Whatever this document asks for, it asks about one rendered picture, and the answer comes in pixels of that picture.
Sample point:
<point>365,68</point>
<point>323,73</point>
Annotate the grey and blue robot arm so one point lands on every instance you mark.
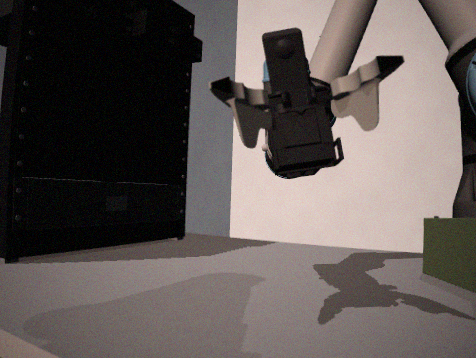
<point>455,22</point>

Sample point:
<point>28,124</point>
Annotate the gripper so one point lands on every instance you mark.
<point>299,118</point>

